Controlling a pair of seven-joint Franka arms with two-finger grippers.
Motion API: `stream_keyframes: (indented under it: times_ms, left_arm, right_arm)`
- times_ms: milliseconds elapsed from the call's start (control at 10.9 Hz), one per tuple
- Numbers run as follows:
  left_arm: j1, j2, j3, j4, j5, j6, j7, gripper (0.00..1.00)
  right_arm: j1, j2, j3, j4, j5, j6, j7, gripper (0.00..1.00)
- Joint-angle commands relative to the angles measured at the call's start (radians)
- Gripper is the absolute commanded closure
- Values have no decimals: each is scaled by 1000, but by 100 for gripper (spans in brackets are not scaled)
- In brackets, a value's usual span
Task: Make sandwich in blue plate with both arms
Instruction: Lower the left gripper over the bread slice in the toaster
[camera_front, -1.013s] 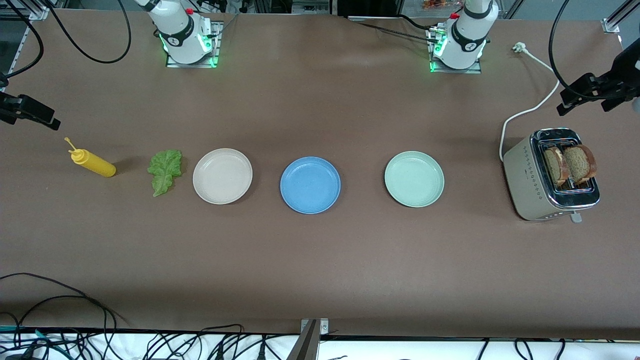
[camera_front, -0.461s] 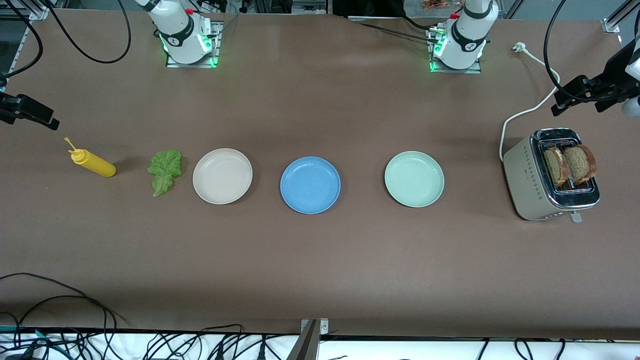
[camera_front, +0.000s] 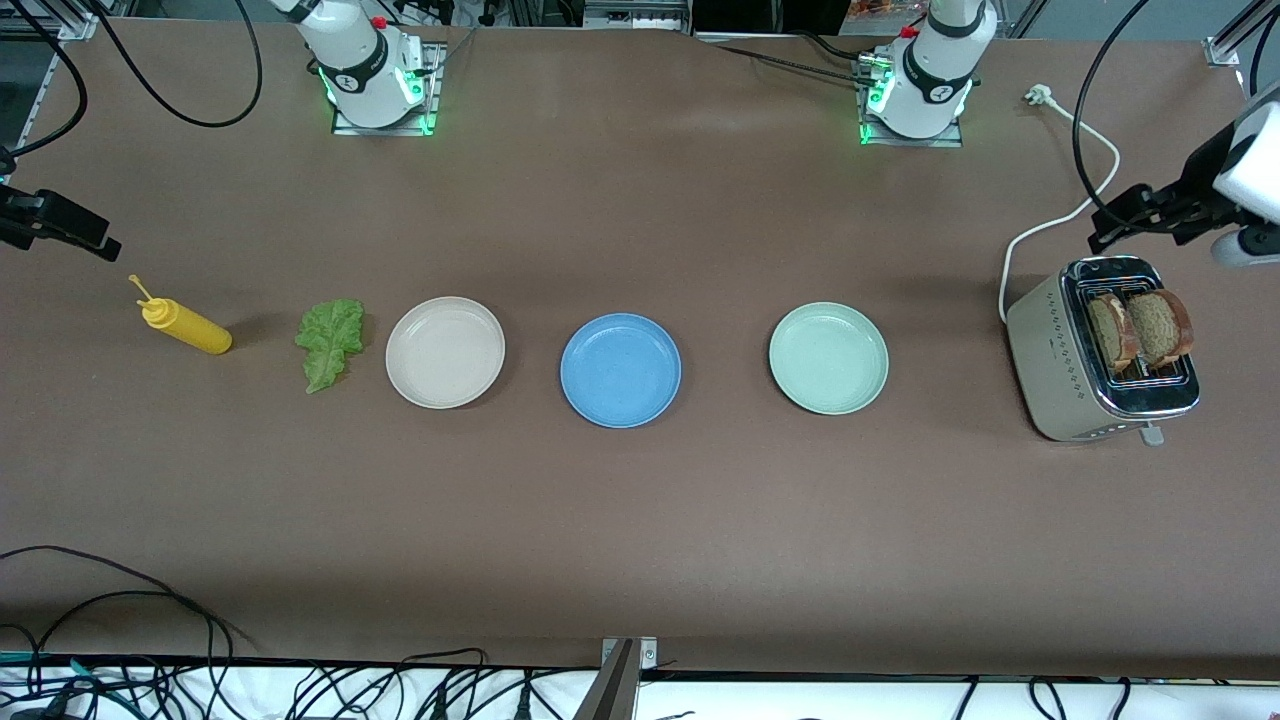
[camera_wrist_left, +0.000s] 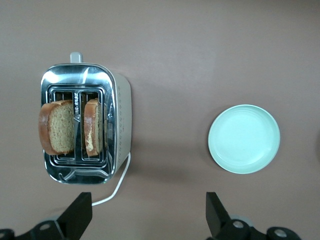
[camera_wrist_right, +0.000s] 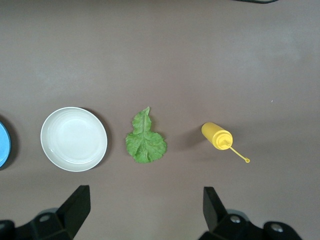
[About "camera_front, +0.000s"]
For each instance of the yellow mustard squeeze bottle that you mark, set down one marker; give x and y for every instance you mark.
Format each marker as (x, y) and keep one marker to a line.
(195, 332)

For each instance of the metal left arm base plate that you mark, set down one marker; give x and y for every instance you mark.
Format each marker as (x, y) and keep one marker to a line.
(910, 142)

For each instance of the silver beige toaster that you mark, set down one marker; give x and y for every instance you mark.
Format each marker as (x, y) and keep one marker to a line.
(1050, 360)

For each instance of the blue round plate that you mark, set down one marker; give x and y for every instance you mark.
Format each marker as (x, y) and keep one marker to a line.
(620, 370)

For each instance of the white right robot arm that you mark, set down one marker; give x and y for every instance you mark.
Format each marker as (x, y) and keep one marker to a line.
(355, 60)

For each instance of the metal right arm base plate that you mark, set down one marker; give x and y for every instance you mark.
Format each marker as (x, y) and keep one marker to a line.
(385, 128)

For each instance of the orange patterned packet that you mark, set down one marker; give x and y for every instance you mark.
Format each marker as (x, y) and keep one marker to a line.
(880, 8)

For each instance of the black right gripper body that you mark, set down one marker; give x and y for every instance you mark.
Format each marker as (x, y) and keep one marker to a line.
(22, 215)

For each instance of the green lettuce leaf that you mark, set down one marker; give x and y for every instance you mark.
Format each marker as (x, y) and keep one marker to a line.
(330, 340)

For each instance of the beige round plate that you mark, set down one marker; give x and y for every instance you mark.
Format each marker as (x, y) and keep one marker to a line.
(445, 352)

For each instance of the pale green round plate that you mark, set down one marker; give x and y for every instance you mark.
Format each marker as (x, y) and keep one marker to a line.
(828, 358)

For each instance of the grey metal box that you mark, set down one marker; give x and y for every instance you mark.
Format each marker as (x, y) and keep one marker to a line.
(620, 12)

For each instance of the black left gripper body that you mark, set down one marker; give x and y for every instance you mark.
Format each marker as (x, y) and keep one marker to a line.
(1201, 174)

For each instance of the brown bread slice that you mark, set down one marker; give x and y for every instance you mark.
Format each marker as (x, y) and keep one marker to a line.
(1108, 335)
(1160, 328)

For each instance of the aluminium frame profile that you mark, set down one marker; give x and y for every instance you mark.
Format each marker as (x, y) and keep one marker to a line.
(1235, 35)
(75, 25)

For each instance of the metal table edge bracket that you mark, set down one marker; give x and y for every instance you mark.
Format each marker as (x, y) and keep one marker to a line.
(625, 680)

